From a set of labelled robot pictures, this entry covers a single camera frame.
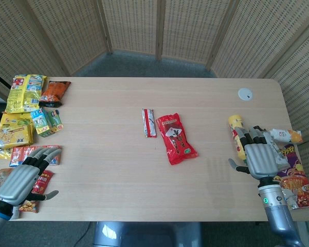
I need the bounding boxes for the small orange snack packet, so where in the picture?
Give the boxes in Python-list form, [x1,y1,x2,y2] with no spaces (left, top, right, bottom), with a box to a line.
[18,200,40,214]

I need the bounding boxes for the silver grey snack packet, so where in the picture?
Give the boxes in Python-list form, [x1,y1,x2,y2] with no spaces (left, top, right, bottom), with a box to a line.
[263,132,290,171]

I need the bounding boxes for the red snack package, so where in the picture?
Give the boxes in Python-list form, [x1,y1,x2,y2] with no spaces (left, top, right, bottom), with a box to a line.
[156,112,198,166]

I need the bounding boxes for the yellow chip tube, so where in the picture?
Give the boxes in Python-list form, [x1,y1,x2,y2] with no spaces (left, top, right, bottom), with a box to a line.
[227,114,248,162]

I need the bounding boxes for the small green drink carton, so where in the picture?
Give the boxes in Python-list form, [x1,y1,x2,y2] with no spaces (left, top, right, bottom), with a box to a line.
[47,109,64,133]

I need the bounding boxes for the yellow cracker bag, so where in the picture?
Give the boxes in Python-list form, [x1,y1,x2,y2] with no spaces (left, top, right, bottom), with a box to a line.
[0,124,36,160]

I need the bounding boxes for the silver red-striped snack stick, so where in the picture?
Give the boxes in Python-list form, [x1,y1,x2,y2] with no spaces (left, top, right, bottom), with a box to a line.
[141,108,158,139]

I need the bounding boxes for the orange chip bag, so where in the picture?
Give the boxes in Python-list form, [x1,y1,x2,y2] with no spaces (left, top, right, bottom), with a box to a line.
[39,80,72,109]

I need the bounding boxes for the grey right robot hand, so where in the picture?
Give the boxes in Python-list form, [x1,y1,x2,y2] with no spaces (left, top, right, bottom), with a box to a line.
[228,125,280,180]

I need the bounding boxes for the large yellow snack bag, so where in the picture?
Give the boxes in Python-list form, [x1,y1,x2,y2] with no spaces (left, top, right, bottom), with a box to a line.
[5,74,48,114]

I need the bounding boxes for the purple red noodle bag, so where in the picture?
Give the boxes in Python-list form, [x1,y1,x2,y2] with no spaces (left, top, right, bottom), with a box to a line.
[275,144,309,209]

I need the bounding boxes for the blue green drink carton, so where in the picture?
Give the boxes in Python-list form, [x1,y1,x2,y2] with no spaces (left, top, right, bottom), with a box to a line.
[30,108,55,138]

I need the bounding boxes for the white-orange small packet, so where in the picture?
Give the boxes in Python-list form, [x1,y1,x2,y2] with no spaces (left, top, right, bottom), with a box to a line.
[268,128,304,145]

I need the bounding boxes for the orange red carton pack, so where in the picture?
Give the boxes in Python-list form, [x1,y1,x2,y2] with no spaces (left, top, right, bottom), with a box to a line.
[9,145,63,167]

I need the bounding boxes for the white table cable grommet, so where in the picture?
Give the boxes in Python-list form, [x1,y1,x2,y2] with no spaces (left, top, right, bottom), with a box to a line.
[238,87,255,102]

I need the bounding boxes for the black cable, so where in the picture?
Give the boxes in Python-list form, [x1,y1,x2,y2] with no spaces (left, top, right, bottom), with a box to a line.
[73,223,94,247]

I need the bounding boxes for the woven wooden folding screen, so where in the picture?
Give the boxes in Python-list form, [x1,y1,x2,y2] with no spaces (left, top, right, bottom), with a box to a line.
[0,0,309,165]

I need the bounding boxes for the grey robot torso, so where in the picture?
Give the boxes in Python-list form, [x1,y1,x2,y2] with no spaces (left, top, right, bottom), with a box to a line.
[92,221,204,247]

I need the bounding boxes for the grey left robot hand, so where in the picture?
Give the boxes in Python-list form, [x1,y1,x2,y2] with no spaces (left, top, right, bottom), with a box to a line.
[0,145,63,207]

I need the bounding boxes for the red peanut packet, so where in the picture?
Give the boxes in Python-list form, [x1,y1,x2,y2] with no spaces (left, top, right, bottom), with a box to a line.
[31,170,54,195]

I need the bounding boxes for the yellow bag with lime print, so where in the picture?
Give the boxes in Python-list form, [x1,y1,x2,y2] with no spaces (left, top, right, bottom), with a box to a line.
[0,113,34,130]

